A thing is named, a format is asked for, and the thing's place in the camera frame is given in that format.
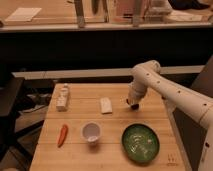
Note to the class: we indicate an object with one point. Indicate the orange carrot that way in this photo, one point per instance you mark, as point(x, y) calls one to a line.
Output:
point(63, 134)

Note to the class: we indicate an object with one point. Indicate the white eraser block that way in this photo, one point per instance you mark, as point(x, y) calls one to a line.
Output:
point(106, 106)

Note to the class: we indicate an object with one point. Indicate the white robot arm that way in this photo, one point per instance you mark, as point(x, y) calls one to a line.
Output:
point(197, 106)

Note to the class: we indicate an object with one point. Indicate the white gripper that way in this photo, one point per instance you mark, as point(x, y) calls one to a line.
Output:
point(135, 94)

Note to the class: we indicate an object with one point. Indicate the white cup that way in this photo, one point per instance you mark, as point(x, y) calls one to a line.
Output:
point(91, 133)

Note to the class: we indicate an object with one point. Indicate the green plate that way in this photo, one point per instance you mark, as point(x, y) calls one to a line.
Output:
point(140, 143)

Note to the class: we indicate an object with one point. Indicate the white plastic bottle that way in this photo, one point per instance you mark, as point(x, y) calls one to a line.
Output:
point(62, 100)

